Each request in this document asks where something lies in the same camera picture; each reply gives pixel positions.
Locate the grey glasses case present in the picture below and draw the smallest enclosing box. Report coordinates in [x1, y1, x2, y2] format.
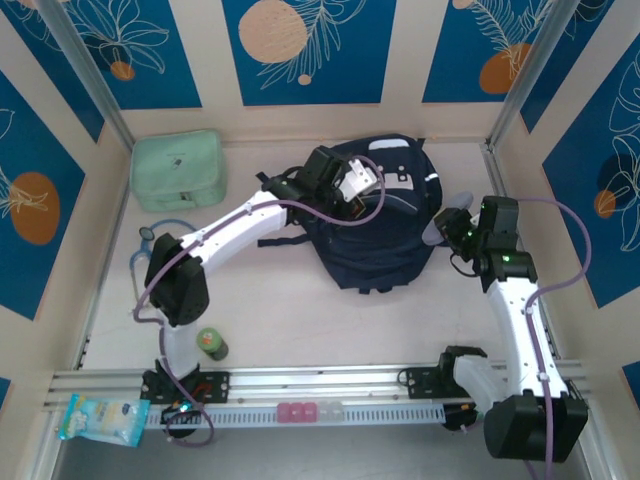
[422, 191, 475, 247]

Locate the navy blue backpack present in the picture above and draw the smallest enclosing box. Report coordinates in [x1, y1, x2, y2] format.
[256, 133, 445, 295]

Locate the mint green fabric bag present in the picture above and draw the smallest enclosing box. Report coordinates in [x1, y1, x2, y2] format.
[130, 129, 226, 212]

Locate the blue stethoscope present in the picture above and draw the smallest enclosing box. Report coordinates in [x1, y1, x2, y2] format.
[130, 218, 196, 306]

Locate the black controller board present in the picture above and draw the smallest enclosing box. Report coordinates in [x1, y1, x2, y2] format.
[159, 403, 205, 427]
[442, 403, 484, 434]

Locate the green bottle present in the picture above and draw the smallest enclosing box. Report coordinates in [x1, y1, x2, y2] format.
[195, 327, 230, 362]

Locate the blue white snack packet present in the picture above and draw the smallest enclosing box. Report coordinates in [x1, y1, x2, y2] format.
[57, 393, 151, 447]

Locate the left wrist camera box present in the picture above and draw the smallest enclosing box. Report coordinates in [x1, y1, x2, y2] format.
[341, 157, 377, 203]

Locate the aluminium side rail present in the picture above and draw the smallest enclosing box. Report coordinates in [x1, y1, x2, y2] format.
[74, 144, 136, 371]
[480, 142, 562, 360]

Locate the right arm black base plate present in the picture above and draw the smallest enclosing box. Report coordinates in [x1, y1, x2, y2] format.
[403, 367, 451, 401]

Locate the aluminium frame post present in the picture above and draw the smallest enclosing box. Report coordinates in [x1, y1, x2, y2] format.
[35, 0, 137, 149]
[485, 0, 576, 149]

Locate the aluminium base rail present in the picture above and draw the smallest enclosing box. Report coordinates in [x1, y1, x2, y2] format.
[47, 359, 594, 414]

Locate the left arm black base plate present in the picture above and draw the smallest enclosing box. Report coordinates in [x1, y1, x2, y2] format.
[139, 370, 232, 405]

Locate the white slotted cable duct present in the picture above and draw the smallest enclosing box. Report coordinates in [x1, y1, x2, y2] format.
[144, 403, 446, 429]

